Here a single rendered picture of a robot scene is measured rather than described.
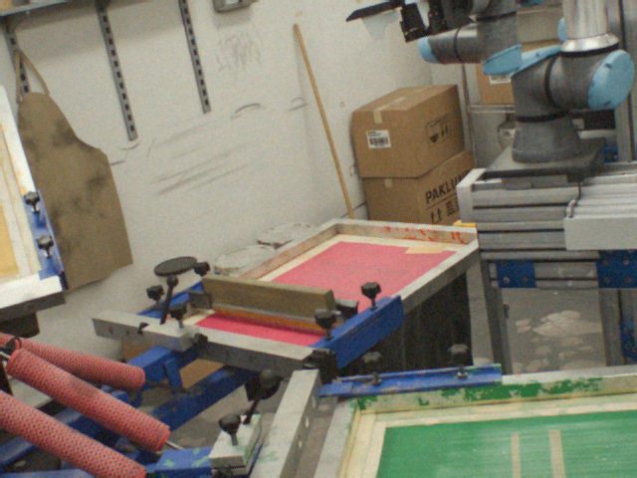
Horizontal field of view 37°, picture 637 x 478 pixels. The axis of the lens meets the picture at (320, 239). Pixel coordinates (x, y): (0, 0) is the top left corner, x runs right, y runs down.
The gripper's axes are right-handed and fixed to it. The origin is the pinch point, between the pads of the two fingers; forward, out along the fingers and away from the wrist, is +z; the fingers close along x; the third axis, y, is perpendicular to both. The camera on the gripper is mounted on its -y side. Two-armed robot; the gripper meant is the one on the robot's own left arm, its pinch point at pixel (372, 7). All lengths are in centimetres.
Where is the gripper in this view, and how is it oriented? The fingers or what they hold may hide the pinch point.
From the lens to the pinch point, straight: 159.2
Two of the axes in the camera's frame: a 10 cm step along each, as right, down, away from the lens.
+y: 2.7, 9.4, 2.0
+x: -6.0, 0.0, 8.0
